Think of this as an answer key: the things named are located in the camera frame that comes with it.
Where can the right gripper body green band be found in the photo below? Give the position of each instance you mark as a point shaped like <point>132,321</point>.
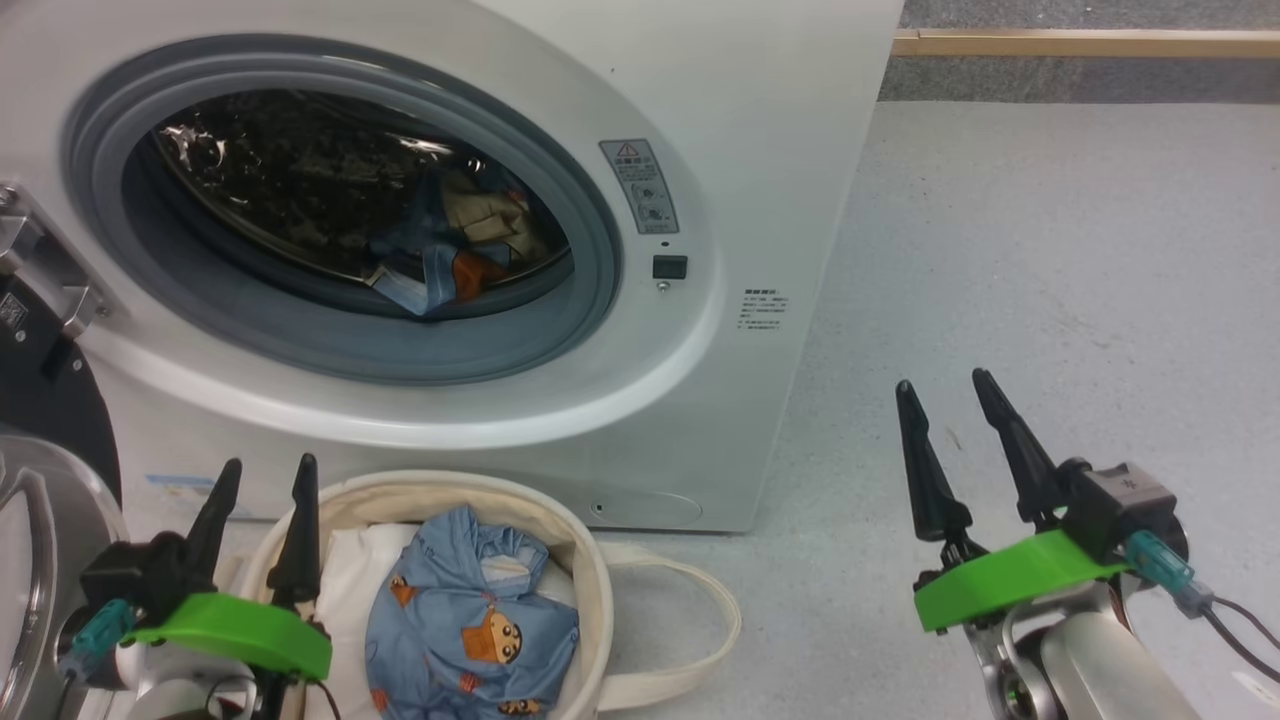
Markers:
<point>1000,580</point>

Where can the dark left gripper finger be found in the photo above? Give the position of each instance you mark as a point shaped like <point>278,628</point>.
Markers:
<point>212,530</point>
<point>298,560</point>

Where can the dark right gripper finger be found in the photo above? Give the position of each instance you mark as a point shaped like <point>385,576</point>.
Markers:
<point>1025,470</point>
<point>930,490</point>

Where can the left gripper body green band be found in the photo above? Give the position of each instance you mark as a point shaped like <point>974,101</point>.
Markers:
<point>240,625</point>

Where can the blue bear print garment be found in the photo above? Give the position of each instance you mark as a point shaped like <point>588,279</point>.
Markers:
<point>450,620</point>

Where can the black-rimmed glass washer door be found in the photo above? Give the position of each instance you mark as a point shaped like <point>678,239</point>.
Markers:
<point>50,400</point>

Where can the grey rubber door gasket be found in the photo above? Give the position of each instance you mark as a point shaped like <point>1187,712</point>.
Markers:
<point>300,345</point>

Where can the white front-load washing machine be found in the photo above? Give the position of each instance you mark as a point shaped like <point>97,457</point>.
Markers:
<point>760,200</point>

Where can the black square door latch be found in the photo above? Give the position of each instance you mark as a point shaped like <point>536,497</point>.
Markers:
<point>670,267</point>

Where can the stainless steel washing machine drum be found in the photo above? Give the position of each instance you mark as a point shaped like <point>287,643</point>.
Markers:
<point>260,180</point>

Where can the white cloth in basket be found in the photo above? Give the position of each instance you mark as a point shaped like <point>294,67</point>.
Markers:
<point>345,580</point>

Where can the blue energy label sticker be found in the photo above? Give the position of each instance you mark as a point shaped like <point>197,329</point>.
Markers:
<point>165,488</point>

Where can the oval drain filter cover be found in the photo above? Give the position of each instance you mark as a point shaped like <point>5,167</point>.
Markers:
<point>645,508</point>

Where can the cream canvas laundry basket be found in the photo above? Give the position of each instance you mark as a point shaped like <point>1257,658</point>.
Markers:
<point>592,600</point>

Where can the grey warning sticker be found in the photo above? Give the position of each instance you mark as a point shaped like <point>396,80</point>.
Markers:
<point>640,185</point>

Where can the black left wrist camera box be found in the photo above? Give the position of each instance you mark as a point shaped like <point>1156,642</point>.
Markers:
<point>130,575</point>

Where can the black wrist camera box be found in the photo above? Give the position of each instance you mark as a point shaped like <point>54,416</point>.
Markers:
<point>130,575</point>
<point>1120,505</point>

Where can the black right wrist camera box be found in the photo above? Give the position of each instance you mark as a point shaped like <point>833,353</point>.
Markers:
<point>1120,505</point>

